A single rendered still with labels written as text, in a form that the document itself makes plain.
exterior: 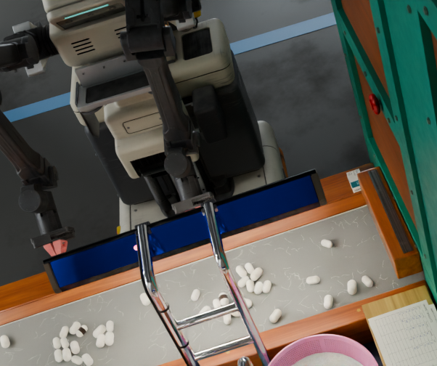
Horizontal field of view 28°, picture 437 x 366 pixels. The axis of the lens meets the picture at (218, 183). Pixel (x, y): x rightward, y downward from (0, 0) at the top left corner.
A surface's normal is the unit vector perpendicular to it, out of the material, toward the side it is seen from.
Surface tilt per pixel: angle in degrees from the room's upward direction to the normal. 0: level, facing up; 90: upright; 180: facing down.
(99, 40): 98
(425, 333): 0
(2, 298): 0
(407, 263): 90
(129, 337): 0
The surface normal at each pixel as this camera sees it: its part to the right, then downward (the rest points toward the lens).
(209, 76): 0.08, 0.68
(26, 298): -0.29, -0.69
